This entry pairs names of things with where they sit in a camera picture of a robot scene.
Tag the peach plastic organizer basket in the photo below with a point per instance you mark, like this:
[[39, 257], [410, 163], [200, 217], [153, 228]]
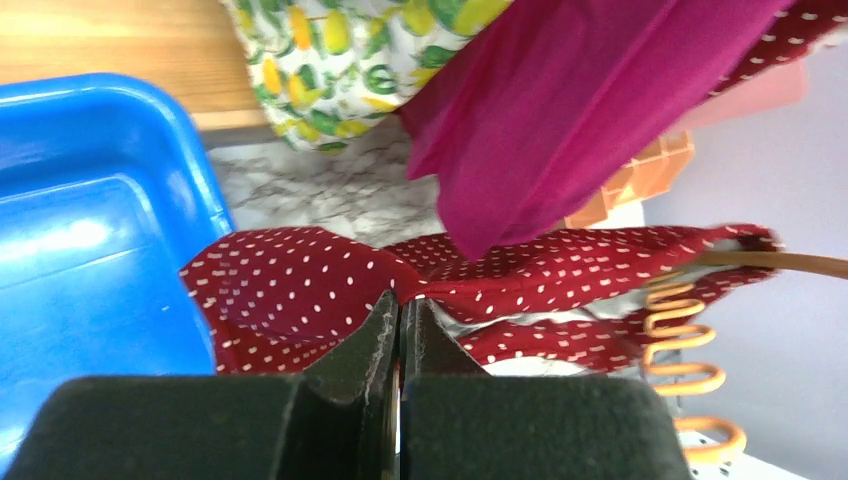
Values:
[[647, 175]]

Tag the magenta pleated skirt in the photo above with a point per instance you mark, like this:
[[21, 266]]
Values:
[[526, 122]]

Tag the orange wavy hanger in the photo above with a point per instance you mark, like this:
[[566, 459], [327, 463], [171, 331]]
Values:
[[664, 302]]

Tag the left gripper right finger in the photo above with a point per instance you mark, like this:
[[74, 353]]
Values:
[[458, 422]]

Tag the blue plastic bin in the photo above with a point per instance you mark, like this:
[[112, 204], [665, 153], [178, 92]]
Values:
[[106, 193]]

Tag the pink clipboard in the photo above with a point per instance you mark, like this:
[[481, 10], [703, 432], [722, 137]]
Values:
[[777, 87]]

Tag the dark red polka-dot skirt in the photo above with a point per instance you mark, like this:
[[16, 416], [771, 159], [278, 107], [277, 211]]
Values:
[[277, 300]]

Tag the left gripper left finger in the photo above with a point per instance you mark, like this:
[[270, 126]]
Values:
[[334, 420]]

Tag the lemon print skirt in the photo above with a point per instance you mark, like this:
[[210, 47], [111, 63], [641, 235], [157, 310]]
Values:
[[325, 72]]

